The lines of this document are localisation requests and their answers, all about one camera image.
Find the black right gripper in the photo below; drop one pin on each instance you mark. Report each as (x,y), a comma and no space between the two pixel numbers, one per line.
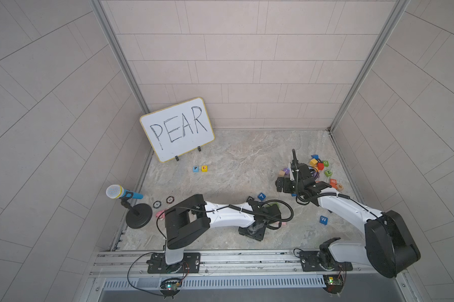
(293,179)

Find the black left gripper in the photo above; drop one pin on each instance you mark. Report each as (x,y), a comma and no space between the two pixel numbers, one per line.
(252,232)

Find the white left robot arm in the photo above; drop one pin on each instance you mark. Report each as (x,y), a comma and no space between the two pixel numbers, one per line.
(193,217)

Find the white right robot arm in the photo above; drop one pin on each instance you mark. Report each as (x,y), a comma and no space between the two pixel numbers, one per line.
(389,246)

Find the whiteboard with PEAR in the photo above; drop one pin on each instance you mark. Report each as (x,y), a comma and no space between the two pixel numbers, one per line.
(178,129)

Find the blue 7 block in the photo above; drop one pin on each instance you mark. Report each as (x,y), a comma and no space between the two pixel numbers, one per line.
(261,196)

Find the red cube block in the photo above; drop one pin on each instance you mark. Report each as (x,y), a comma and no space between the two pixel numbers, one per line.
(320,166)

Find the blue W block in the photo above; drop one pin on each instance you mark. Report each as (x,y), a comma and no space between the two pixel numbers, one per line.
(323,220)

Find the right green circuit board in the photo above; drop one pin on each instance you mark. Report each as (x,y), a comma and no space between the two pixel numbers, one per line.
(334,284)

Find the green circuit board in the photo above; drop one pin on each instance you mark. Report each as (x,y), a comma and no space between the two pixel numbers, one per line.
(334,284)
(170,287)

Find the pink pig toy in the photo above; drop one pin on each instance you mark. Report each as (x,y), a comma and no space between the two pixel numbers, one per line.
(160,215)

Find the left green circuit board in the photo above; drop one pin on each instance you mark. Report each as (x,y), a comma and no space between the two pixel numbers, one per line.
(170,287)

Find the toy microphone on stand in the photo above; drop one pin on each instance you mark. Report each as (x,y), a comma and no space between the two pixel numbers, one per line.
(138,215)

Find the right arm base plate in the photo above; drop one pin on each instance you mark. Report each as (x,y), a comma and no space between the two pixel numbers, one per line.
(311,261)

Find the aluminium front rail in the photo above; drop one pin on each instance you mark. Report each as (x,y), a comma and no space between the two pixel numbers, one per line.
(198,263)

